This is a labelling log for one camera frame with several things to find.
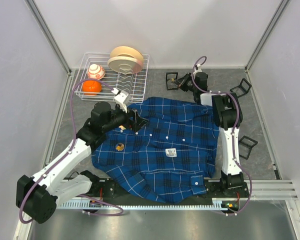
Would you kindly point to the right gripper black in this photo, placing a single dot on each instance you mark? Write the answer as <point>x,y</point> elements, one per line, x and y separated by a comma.
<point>181,82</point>

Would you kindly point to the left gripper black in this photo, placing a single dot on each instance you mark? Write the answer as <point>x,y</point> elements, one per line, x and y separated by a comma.
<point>137,121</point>

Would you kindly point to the blue plaid shirt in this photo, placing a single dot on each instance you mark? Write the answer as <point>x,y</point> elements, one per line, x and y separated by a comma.
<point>186,126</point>

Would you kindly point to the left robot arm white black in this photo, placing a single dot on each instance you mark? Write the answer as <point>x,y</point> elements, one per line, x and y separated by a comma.
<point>41,194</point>

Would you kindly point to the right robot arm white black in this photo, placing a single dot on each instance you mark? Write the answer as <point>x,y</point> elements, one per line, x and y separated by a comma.
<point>227,116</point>

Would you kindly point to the black display box centre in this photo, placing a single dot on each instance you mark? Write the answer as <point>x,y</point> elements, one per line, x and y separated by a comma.
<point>170,81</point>

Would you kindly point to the black display box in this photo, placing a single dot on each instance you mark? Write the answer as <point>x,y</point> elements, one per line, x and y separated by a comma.
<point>242,89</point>
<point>246,144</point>
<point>170,81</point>

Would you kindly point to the white shirt label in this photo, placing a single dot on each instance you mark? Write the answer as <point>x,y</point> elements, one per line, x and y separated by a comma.
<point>171,152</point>

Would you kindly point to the beige plate front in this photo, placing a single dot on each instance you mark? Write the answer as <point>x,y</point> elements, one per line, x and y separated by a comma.
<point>125,65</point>

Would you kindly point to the beige plate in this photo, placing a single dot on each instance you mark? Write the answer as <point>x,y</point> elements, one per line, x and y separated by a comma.
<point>125,65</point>
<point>126,51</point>

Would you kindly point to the black display box far right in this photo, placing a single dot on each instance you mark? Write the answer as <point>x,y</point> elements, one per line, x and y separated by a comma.
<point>242,89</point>

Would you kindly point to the white orange patterned bowl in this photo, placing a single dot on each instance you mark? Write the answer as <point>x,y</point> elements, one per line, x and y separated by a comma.
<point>95,71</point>

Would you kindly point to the beige plate rear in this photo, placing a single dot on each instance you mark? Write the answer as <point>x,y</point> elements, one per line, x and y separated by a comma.
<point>126,51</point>

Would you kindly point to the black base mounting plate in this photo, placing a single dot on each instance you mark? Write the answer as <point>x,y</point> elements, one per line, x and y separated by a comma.
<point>112,193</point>

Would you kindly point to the black display box near right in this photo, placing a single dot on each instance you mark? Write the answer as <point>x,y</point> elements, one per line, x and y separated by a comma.
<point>246,144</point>

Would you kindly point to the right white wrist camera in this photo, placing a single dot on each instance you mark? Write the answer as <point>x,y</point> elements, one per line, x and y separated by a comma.
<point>197,69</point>

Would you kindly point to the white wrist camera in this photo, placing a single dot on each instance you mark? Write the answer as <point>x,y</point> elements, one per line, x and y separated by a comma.
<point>197,69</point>
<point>121,98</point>

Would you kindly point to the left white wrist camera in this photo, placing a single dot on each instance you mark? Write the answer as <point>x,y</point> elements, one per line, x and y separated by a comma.
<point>121,98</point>

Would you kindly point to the white wire dish rack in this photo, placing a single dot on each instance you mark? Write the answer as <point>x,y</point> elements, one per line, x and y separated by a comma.
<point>134,83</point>

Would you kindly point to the grey slotted cable duct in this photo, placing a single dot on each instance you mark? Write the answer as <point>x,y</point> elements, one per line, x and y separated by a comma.
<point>79,203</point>

